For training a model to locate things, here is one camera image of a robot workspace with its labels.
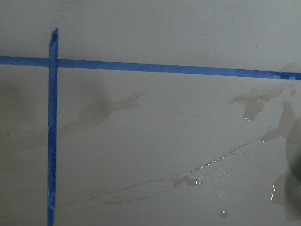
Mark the green bowl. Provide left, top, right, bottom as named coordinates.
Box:
left=285, top=120, right=301, bottom=221

